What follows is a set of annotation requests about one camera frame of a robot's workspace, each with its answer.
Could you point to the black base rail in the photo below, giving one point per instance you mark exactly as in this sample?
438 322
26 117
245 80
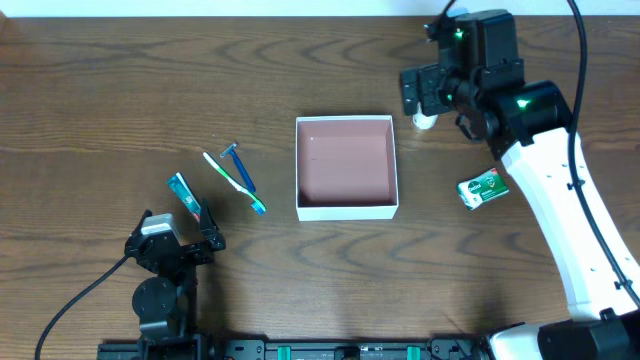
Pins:
206 349

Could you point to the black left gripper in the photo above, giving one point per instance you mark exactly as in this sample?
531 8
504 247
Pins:
185 252

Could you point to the green white toothbrush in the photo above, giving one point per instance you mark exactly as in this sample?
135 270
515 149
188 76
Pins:
257 205

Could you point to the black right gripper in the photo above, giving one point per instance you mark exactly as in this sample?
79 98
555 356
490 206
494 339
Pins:
427 90

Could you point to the white cream tube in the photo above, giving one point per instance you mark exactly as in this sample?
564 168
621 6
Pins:
423 122

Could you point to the white cardboard box pink inside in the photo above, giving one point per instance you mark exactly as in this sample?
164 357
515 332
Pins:
346 168

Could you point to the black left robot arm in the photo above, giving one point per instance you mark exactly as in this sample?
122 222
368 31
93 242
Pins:
166 303

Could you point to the green soap bar packet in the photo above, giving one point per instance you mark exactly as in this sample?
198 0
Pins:
482 189

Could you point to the green toothpaste tube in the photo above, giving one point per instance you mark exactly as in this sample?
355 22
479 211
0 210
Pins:
179 186

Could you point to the blue disposable razor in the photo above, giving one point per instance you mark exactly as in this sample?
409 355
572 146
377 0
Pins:
230 151

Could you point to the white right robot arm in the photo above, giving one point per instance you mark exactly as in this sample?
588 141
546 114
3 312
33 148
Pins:
532 131

